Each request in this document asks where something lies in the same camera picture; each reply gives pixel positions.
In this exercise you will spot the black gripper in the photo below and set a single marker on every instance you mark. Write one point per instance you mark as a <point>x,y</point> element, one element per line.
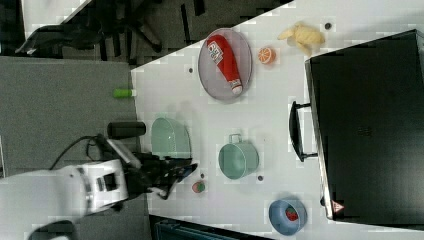
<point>154,176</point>

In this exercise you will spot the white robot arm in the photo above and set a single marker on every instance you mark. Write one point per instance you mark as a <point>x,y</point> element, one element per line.
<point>47,204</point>

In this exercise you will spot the black toaster oven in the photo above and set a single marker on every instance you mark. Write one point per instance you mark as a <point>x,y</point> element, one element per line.
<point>367,105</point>

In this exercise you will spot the strawberry on table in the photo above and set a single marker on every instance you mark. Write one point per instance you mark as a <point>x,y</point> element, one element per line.
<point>198,187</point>

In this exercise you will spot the green perforated basket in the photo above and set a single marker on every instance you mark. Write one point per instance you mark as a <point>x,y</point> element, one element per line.
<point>169,138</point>

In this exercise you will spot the green metal cup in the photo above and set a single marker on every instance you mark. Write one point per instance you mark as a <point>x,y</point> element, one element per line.
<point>238,158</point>

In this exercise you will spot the black cylinder at table edge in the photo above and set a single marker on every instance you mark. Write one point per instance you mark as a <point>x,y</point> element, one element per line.
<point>123,130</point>

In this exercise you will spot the green marker pen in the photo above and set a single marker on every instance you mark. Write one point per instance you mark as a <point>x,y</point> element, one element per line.
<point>124,93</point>

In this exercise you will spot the blue bowl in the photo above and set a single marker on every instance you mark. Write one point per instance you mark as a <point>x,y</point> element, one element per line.
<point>279,220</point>

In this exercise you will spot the purple round plate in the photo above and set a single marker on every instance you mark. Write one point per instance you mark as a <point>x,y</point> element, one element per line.
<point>212,79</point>

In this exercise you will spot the strawberry in blue bowl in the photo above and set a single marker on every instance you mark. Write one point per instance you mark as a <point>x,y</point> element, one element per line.
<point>291,214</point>

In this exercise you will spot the red ketchup bottle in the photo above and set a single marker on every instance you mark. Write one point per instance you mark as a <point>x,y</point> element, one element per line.
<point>222,55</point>

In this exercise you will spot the black office chair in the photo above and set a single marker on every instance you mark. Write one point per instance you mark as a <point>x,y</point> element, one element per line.
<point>82,24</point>

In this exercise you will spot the orange slice toy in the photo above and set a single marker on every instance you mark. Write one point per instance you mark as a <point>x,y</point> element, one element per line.
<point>266,55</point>

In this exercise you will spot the yellow plush toy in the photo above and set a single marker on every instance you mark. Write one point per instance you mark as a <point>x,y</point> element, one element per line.
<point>305,37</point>

